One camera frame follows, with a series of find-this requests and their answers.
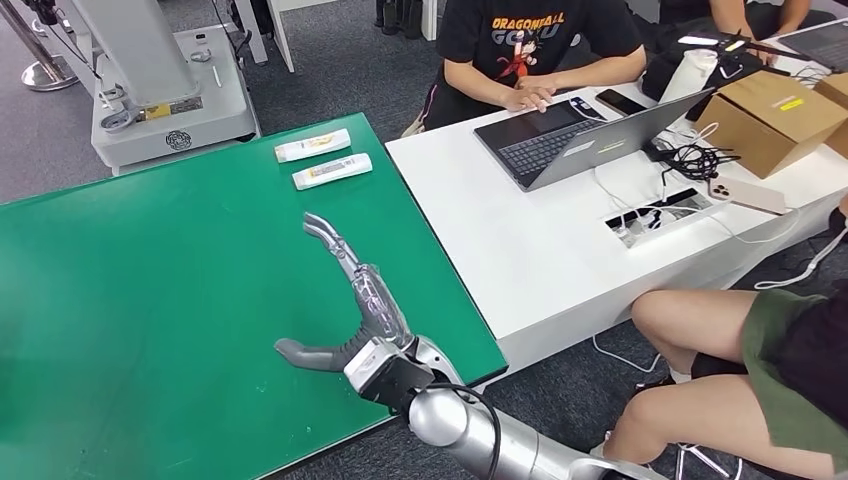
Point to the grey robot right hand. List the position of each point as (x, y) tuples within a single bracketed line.
[(378, 311)]

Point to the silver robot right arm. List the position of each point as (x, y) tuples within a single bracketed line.
[(464, 430)]

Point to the white bottle with barcode label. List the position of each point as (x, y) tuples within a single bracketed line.
[(332, 171)]

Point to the white bottle with orange print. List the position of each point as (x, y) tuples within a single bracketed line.
[(312, 145)]

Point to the grey open laptop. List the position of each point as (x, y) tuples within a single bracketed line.
[(546, 140)]

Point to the person in black printed shirt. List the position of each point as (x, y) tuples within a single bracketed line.
[(503, 66)]

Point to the white furniture leg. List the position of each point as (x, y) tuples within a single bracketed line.
[(281, 33)]

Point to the white machine base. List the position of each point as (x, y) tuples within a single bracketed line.
[(169, 86)]

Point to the person in green shorts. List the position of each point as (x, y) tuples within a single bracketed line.
[(696, 331)]

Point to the black smartphone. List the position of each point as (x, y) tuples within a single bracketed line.
[(620, 102)]

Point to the beige smartphone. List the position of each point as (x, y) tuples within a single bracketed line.
[(747, 196)]

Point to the white paper roll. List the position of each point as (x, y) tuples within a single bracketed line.
[(688, 75)]

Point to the large cardboard box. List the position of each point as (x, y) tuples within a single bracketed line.
[(762, 119)]

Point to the black bag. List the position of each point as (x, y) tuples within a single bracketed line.
[(738, 66)]

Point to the person with bare forearms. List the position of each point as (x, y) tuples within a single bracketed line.
[(729, 13)]

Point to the small cardboard box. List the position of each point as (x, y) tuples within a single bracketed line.
[(835, 89)]

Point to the dark grey laptop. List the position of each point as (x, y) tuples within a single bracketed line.
[(818, 43)]

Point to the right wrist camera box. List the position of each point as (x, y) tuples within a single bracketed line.
[(381, 374)]

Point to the metal stool frame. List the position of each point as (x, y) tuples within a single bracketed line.
[(682, 458)]

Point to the chrome stanchion post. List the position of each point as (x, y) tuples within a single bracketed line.
[(46, 73)]

